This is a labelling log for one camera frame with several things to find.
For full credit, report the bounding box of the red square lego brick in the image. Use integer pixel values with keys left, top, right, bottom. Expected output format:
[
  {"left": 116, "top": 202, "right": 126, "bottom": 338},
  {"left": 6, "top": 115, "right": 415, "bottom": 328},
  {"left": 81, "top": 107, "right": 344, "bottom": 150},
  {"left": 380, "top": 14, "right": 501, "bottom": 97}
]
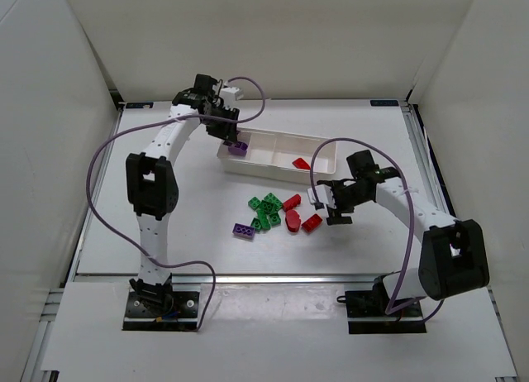
[{"left": 302, "top": 213, "right": 323, "bottom": 233}]

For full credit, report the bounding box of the purple curved lego brick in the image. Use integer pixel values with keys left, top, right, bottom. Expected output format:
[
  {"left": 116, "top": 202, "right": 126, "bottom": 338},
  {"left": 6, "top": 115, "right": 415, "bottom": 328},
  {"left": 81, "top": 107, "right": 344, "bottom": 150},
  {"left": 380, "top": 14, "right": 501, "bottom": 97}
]
[{"left": 228, "top": 141, "right": 248, "bottom": 157}]

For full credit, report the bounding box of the red rounded lego brick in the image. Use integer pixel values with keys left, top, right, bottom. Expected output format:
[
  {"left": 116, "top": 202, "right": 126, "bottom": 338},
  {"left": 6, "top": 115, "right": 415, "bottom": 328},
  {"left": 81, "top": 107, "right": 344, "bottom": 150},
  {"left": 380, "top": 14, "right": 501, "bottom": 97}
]
[{"left": 285, "top": 209, "right": 302, "bottom": 233}]

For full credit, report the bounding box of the red long lego brick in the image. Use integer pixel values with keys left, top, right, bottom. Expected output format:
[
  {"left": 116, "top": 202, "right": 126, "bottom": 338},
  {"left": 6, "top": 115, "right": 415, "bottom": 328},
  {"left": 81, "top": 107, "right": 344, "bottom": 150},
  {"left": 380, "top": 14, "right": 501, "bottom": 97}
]
[{"left": 282, "top": 193, "right": 302, "bottom": 212}]

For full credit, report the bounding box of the white three-compartment tray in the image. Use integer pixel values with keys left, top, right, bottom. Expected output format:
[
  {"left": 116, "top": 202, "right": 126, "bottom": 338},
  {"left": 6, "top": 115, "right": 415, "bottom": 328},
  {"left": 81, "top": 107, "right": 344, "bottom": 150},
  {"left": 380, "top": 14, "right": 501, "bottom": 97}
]
[{"left": 217, "top": 128, "right": 337, "bottom": 184}]

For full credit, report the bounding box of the green curved lego brick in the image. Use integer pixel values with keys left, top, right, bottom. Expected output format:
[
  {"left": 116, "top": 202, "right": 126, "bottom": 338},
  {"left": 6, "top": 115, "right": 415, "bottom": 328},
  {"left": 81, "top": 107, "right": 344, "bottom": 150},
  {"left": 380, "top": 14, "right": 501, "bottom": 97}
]
[{"left": 258, "top": 200, "right": 278, "bottom": 215}]

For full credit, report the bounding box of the green lego plate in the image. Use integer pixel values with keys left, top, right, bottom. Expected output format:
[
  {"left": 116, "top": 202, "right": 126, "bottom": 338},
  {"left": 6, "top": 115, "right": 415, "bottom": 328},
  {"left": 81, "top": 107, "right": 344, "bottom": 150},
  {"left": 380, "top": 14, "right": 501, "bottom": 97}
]
[{"left": 263, "top": 193, "right": 283, "bottom": 208}]

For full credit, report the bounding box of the green thin lego brick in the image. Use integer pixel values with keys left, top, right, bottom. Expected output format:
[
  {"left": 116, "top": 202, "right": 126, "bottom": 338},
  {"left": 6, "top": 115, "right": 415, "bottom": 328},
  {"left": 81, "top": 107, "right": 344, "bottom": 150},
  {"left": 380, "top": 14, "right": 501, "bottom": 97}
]
[{"left": 257, "top": 209, "right": 271, "bottom": 230}]

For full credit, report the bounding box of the green small lego brick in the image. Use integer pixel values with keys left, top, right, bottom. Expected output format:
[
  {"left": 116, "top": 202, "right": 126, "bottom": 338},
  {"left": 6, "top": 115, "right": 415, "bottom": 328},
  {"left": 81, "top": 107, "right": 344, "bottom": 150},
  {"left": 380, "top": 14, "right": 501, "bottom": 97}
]
[
  {"left": 268, "top": 212, "right": 281, "bottom": 227},
  {"left": 250, "top": 217, "right": 264, "bottom": 232}
]

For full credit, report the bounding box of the green square lego brick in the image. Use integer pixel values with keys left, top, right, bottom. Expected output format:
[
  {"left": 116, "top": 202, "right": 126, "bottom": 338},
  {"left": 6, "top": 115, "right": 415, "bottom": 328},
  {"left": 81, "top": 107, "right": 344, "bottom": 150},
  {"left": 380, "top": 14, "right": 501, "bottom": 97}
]
[{"left": 248, "top": 197, "right": 261, "bottom": 210}]

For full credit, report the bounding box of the purple long lego brick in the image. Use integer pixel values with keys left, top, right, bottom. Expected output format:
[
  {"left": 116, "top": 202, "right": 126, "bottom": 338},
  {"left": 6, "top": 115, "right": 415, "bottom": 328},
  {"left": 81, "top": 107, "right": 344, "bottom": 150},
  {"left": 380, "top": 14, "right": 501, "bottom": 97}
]
[{"left": 232, "top": 223, "right": 255, "bottom": 240}]

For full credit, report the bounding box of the red sloped lego brick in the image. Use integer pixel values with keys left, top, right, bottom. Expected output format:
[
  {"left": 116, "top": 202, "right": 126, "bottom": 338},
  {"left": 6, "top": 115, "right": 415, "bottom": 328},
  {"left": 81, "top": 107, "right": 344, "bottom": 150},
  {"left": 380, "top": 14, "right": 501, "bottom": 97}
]
[{"left": 292, "top": 158, "right": 311, "bottom": 170}]

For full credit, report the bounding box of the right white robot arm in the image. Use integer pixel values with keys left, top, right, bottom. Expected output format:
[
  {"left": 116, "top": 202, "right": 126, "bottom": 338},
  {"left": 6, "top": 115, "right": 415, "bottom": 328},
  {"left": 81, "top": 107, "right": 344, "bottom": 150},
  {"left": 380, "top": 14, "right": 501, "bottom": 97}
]
[{"left": 317, "top": 150, "right": 490, "bottom": 314}]

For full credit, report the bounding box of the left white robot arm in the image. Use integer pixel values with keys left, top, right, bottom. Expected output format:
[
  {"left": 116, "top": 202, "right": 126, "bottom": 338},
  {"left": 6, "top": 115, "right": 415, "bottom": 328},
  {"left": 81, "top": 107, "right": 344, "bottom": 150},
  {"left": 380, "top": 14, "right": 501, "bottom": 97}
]
[{"left": 126, "top": 74, "right": 243, "bottom": 309}]

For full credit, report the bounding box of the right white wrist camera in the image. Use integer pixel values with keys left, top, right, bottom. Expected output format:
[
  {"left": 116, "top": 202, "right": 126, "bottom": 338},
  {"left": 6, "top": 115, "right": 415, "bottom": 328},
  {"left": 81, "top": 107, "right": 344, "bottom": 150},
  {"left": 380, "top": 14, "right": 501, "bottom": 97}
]
[{"left": 307, "top": 184, "right": 336, "bottom": 210}]

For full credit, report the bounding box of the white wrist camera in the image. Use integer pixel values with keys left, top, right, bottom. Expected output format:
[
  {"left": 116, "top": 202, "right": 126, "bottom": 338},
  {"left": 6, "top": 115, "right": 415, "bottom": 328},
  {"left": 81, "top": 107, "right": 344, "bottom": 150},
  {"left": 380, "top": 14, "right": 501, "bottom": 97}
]
[
  {"left": 307, "top": 184, "right": 336, "bottom": 210},
  {"left": 219, "top": 86, "right": 244, "bottom": 109}
]

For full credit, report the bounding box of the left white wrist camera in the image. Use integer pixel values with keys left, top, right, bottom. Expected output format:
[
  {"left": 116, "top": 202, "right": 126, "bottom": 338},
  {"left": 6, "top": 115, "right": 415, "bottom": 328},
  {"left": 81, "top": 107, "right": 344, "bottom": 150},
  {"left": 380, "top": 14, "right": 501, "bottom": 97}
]
[{"left": 219, "top": 86, "right": 244, "bottom": 109}]

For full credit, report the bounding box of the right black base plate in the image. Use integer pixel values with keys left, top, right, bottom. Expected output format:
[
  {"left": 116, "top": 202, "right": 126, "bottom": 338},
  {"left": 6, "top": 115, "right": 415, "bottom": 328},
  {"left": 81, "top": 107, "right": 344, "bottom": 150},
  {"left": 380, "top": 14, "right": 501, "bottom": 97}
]
[{"left": 336, "top": 289, "right": 427, "bottom": 335}]

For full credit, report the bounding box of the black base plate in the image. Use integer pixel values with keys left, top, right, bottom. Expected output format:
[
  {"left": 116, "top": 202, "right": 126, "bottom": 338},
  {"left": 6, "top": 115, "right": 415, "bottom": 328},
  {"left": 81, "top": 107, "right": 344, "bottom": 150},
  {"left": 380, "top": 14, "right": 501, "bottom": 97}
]
[
  {"left": 336, "top": 289, "right": 427, "bottom": 335},
  {"left": 122, "top": 289, "right": 200, "bottom": 332}
]

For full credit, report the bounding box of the aluminium frame rail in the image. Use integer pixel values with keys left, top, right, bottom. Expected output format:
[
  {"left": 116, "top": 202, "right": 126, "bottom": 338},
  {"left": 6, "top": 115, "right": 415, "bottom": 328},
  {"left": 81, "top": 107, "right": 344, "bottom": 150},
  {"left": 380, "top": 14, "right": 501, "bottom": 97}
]
[{"left": 70, "top": 273, "right": 378, "bottom": 284}]

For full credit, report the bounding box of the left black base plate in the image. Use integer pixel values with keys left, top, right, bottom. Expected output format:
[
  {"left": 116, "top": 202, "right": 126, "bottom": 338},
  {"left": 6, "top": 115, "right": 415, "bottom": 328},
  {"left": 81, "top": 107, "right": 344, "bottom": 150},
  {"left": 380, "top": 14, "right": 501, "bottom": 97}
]
[{"left": 122, "top": 289, "right": 200, "bottom": 332}]

